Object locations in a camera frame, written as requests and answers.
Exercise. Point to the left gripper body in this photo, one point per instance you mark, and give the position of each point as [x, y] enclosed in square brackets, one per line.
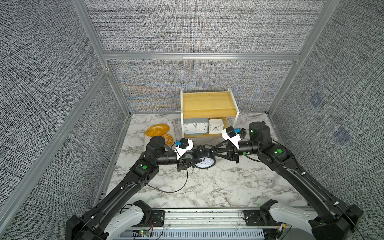
[180, 164]

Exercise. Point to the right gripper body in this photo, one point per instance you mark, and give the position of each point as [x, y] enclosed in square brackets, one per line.
[235, 154]

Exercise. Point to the black twin-bell alarm clock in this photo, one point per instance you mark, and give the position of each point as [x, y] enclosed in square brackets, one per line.
[205, 156]

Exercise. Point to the white square alarm clock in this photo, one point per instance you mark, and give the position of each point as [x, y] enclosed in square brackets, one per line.
[216, 126]

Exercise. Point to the grey rectangular alarm clock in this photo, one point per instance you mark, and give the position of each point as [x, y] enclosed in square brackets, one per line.
[196, 126]

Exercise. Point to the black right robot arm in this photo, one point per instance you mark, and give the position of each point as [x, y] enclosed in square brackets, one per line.
[332, 219]

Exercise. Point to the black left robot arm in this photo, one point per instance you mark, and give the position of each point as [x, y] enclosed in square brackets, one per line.
[105, 221]

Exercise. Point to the wooden two-tier shelf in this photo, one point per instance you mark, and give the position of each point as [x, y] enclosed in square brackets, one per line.
[208, 105]

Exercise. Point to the white rectangular tray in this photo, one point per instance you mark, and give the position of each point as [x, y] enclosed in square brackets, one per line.
[170, 132]

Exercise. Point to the sesame seeded bread loaf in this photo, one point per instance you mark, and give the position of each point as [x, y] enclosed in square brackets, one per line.
[157, 130]

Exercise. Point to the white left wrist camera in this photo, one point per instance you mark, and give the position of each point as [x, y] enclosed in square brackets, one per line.
[182, 146]

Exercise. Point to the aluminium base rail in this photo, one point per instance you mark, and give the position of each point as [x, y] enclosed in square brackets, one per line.
[212, 224]

